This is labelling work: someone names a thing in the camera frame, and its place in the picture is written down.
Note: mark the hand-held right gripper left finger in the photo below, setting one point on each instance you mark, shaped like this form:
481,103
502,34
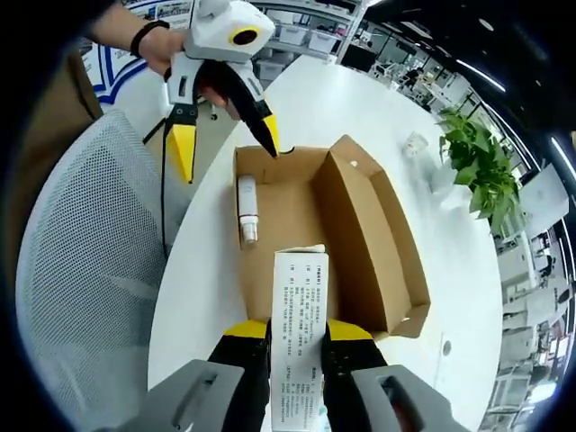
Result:
247,396

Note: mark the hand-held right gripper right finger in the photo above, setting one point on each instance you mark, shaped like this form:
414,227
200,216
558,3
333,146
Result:
346,396

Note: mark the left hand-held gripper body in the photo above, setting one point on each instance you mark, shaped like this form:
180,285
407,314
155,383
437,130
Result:
220,27

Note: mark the white spray bottle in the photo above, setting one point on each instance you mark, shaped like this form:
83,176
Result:
247,202

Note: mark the brown cardboard shoe box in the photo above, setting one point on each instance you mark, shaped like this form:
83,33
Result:
360,252

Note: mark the person's left hand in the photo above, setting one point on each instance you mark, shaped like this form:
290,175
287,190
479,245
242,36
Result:
164,47

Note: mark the black wristband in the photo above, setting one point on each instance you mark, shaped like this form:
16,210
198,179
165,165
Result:
144,33

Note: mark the grey storage shelf rack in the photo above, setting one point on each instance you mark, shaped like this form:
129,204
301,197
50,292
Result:
310,36

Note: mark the black computer monitor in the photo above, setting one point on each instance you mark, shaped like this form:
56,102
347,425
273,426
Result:
358,57

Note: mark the grey mesh office chair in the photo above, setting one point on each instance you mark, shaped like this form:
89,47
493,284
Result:
90,252

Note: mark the small translucent cup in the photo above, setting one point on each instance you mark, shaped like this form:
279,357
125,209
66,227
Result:
416,144

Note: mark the green plant in white pot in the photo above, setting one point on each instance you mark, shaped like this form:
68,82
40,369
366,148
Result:
481,166

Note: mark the blue white wall poster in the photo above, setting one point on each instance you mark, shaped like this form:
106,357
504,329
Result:
114,76

